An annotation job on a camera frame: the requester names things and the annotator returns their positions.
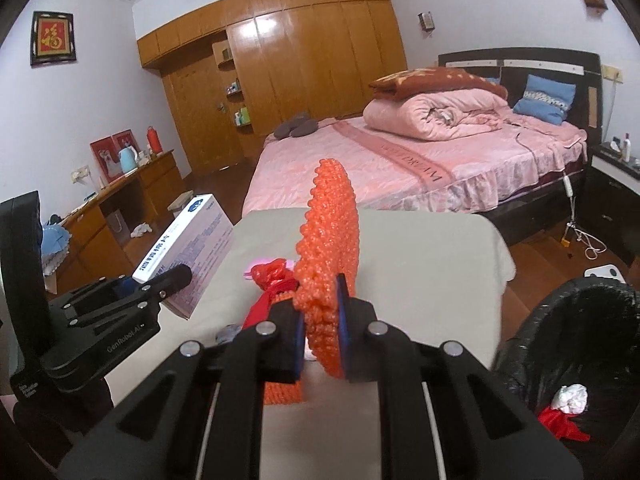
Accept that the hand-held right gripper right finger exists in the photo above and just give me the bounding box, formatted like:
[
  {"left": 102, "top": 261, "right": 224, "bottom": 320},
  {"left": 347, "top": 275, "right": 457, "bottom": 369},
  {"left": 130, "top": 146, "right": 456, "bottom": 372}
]
[{"left": 335, "top": 274, "right": 583, "bottom": 480}]

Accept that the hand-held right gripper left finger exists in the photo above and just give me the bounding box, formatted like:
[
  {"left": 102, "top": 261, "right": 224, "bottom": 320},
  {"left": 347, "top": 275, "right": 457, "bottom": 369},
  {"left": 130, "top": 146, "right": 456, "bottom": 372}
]
[{"left": 57, "top": 305, "right": 307, "bottom": 480}]

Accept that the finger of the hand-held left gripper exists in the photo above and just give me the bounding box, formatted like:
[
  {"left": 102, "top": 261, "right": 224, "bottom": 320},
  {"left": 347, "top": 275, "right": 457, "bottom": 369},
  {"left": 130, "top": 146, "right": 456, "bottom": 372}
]
[
  {"left": 51, "top": 276, "right": 139, "bottom": 312},
  {"left": 69, "top": 264, "right": 194, "bottom": 334}
]

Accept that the white printed cardboard box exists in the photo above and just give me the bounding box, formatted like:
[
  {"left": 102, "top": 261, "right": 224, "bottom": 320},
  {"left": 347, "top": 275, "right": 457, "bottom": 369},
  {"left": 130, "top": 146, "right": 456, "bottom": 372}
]
[{"left": 131, "top": 193, "right": 237, "bottom": 320}]

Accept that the bin with black liner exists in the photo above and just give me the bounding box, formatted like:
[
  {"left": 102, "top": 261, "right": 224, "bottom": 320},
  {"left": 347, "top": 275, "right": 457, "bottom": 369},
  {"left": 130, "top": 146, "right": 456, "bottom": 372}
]
[{"left": 492, "top": 276, "right": 640, "bottom": 480}]

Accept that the red plastic bag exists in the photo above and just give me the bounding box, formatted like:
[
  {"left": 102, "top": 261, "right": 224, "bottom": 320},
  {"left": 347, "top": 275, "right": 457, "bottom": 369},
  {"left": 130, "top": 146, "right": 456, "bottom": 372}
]
[{"left": 243, "top": 261, "right": 301, "bottom": 331}]

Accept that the small white stool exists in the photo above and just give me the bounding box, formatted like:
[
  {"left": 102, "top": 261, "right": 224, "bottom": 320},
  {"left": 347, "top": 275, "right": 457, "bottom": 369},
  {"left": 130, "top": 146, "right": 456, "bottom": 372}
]
[{"left": 166, "top": 191, "right": 197, "bottom": 217}]

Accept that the light blue cloth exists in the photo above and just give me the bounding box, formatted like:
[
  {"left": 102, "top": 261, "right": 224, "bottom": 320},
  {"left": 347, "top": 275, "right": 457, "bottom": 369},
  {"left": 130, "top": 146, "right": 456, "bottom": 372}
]
[{"left": 40, "top": 215, "right": 73, "bottom": 273}]

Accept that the beige tablecloth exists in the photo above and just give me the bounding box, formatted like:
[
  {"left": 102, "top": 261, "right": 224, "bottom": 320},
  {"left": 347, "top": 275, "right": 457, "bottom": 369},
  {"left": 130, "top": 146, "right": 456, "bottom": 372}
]
[{"left": 105, "top": 207, "right": 517, "bottom": 480}]

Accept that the wooden side cabinet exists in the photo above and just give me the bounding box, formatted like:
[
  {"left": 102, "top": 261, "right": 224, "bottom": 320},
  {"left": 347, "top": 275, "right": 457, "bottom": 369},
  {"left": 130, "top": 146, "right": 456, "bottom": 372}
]
[{"left": 47, "top": 149, "right": 185, "bottom": 293}]

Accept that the pink bedspread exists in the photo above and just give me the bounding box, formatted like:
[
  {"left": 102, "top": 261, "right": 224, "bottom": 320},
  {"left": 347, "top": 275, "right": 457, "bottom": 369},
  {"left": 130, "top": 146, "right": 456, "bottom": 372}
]
[{"left": 241, "top": 110, "right": 590, "bottom": 216}]

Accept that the folded pink quilt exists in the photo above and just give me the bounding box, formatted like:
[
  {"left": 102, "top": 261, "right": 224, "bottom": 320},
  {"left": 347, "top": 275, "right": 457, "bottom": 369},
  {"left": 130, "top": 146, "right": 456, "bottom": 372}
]
[{"left": 362, "top": 87, "right": 511, "bottom": 141}]

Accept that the crumpled red plastic scrap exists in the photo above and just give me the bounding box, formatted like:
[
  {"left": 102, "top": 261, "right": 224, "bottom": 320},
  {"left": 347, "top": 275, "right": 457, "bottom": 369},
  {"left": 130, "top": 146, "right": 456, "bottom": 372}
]
[{"left": 537, "top": 406, "right": 591, "bottom": 443}]

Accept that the crumpled white tissue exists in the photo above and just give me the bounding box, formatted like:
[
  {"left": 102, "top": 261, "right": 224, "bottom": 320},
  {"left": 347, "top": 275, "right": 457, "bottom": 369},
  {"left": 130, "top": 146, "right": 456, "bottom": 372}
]
[{"left": 551, "top": 384, "right": 590, "bottom": 415}]

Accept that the red patterned pillow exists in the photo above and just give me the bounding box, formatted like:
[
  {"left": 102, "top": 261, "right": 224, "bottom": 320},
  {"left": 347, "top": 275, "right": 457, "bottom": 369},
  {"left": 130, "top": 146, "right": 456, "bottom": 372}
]
[{"left": 369, "top": 66, "right": 508, "bottom": 102}]

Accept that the brown wooden wardrobe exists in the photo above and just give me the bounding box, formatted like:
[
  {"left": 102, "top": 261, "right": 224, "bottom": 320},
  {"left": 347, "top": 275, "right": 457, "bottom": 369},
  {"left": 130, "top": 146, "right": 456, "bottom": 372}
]
[{"left": 136, "top": 0, "right": 408, "bottom": 178}]

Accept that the white bathroom scale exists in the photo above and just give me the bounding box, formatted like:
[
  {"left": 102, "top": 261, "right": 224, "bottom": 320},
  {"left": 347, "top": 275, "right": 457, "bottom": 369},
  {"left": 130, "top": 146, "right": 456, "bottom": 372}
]
[{"left": 584, "top": 265, "right": 626, "bottom": 281}]

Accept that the black nightstand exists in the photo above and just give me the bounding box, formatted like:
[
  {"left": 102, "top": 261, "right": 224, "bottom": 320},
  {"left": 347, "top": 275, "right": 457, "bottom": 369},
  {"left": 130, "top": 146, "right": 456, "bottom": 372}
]
[{"left": 575, "top": 137, "right": 640, "bottom": 268}]

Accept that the blue pillow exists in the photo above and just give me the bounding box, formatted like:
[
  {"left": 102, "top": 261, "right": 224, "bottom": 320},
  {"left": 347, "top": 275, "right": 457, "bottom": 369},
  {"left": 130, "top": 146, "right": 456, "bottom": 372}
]
[{"left": 512, "top": 75, "right": 577, "bottom": 126}]

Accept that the dark wooden bed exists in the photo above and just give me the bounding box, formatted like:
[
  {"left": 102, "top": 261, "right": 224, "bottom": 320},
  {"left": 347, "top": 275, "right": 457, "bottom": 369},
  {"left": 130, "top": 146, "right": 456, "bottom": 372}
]
[{"left": 241, "top": 47, "right": 603, "bottom": 248}]

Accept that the large red photo frame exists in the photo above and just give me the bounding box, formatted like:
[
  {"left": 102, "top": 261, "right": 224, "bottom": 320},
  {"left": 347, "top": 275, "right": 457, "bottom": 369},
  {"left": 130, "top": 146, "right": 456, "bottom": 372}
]
[{"left": 90, "top": 136, "right": 123, "bottom": 183}]

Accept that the white cable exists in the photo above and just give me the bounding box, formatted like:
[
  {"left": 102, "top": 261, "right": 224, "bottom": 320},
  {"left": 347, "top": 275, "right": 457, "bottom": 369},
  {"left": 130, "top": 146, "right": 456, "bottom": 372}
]
[{"left": 565, "top": 200, "right": 608, "bottom": 261}]

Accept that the framed red wall picture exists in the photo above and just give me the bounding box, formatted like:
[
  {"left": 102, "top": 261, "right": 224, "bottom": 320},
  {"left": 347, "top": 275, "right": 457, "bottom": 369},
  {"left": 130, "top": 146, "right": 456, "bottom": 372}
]
[{"left": 30, "top": 10, "right": 79, "bottom": 67}]

